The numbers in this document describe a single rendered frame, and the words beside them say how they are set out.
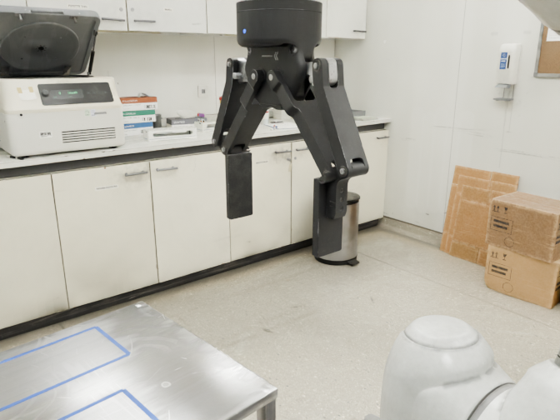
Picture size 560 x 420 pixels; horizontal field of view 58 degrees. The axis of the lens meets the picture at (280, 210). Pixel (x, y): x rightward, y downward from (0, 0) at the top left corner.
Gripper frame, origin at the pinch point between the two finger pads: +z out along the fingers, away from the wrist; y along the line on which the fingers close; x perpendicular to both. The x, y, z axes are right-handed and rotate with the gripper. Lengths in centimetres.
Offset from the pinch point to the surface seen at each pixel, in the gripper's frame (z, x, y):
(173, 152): 36, -103, 223
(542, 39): -26, -287, 108
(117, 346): 38, 0, 49
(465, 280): 120, -246, 116
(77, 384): 38, 10, 42
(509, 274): 107, -247, 89
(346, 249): 109, -205, 180
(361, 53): -19, -289, 251
